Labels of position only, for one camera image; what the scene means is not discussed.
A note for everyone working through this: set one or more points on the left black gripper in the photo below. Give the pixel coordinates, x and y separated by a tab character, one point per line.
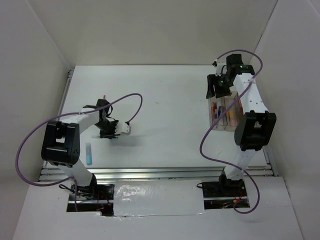
109	135

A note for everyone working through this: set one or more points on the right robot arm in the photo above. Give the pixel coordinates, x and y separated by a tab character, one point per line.
254	129

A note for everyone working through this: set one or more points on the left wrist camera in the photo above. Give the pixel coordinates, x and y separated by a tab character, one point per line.
122	128

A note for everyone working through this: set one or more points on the yellow cap highlighter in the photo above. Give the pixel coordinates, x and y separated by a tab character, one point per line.
232	118

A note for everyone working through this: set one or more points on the clear container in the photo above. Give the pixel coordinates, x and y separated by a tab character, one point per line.
219	102
234	115

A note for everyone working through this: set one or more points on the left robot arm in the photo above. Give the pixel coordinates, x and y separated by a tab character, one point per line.
61	144

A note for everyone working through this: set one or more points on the clear container left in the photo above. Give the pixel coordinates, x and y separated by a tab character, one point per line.
219	102

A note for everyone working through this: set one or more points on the red gel pen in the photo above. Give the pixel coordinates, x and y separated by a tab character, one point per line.
214	108

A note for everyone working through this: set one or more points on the clear container middle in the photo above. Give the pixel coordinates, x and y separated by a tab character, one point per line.
234	115

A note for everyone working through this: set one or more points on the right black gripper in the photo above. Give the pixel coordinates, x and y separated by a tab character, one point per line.
212	80

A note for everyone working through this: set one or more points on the aluminium frame rail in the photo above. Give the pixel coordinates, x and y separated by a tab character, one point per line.
54	174

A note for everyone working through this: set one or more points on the dark teal pen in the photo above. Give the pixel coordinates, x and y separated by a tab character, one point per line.
216	121

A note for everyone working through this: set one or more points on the blue gel pen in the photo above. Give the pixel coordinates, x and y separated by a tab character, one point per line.
220	109

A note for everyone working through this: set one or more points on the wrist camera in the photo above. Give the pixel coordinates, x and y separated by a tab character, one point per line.
122	128
220	67

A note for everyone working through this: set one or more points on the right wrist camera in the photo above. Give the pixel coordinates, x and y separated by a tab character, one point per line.
220	67

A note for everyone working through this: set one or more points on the pink cap highlighter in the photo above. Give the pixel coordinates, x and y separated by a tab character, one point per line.
241	108

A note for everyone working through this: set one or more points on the blue cap highlighter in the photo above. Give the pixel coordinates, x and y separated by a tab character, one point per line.
88	154

